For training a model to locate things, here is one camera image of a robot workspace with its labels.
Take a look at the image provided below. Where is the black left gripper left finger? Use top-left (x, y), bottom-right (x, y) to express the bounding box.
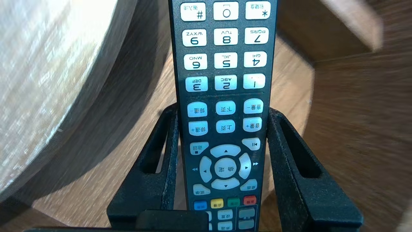
top-left (106, 103), bottom-right (179, 231)

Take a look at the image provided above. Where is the black TV remote control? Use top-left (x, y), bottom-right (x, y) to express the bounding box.
top-left (168, 0), bottom-right (278, 232)

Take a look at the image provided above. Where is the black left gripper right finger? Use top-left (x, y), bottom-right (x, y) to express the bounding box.
top-left (265, 107), bottom-right (364, 232)

